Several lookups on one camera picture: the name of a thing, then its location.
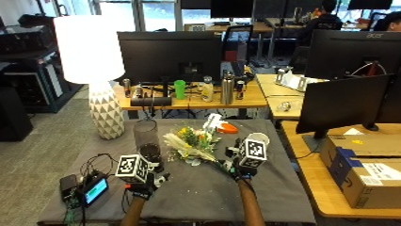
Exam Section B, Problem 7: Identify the clear plastic item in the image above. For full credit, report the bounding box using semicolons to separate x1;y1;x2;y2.
275;100;294;113

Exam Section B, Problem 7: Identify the dark drink can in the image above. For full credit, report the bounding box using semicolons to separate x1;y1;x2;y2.
234;80;246;101

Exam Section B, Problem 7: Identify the white marker cube, right glove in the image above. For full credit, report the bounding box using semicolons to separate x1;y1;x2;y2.
237;137;269;170

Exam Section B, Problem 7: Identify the steel drink bottle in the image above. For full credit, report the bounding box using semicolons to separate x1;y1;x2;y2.
219;71;237;105

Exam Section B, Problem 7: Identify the small device with lit screen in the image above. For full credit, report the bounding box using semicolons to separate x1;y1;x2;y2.
80;175;110;207

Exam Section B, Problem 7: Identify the yellow and white flower bouquet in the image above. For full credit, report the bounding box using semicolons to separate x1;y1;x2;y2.
161;125;235;173

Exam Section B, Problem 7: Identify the white marker cube, glove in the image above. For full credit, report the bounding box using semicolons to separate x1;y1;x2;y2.
114;153;152;185
237;137;269;170

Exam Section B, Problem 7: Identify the person's left hand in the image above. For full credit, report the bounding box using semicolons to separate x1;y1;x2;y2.
124;161;171;201

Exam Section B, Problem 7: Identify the black background monitor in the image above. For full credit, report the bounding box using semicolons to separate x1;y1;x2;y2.
209;0;255;19

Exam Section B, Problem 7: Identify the white paper cup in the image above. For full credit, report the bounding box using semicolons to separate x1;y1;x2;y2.
246;132;271;146

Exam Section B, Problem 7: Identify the small black box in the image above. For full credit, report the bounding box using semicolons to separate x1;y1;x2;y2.
58;173;81;202

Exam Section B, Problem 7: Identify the cardboard box with labels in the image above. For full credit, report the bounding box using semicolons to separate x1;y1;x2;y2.
318;134;401;210

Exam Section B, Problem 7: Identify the black cabinet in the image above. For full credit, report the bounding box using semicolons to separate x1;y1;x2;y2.
0;86;34;142

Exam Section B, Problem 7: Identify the large black monitor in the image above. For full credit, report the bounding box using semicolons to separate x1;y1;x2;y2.
116;30;222;87

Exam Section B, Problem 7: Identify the black monitor on round stand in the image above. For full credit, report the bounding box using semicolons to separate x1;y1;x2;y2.
294;73;391;139

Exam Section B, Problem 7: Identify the wooden desk with box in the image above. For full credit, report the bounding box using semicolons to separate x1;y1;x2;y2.
279;120;401;219

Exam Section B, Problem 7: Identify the black equipment rack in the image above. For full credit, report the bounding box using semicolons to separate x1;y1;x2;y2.
0;24;73;114

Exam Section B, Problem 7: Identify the clear bottle with yellow liquid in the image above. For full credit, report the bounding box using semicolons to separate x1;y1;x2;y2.
199;75;215;104

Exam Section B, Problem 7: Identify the black office chair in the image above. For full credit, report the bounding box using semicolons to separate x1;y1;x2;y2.
221;24;255;64

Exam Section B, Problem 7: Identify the black speaker bar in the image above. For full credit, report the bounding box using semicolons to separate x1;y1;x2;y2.
129;96;173;107

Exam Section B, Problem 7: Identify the light wooden desk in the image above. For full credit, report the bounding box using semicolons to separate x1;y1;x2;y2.
254;73;329;121

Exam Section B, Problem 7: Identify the dark glass vase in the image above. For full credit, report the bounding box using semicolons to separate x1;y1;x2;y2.
133;119;163;165

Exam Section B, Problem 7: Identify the white and orange handheld tool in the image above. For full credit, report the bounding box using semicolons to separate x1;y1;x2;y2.
201;113;239;135

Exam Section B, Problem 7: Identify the white marker cube, left glove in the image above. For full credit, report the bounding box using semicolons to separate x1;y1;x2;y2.
114;153;152;185

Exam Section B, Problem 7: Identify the green plastic cup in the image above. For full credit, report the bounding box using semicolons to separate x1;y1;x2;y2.
173;79;187;101

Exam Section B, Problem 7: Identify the white gear on desk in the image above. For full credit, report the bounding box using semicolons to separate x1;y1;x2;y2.
273;67;319;93

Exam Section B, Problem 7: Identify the person's right hand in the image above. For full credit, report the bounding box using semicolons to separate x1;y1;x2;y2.
223;145;261;183

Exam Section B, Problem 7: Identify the wooden desk with bottles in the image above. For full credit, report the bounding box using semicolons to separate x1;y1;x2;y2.
113;79;269;111

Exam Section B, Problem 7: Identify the slim brown drink can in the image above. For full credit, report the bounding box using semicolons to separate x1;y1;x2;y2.
121;78;133;99

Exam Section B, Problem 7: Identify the black cable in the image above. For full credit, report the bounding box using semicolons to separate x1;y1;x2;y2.
77;153;120;181

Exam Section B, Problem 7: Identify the black monitor edge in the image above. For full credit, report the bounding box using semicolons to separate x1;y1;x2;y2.
374;74;401;132

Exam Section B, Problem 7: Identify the black monitor with logo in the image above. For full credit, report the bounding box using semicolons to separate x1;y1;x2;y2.
306;29;401;80

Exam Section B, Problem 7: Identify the white lamp with patterned base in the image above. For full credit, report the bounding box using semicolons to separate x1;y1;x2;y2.
53;14;126;141

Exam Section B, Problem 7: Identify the grey table cloth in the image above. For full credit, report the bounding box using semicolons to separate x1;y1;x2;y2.
36;118;317;225

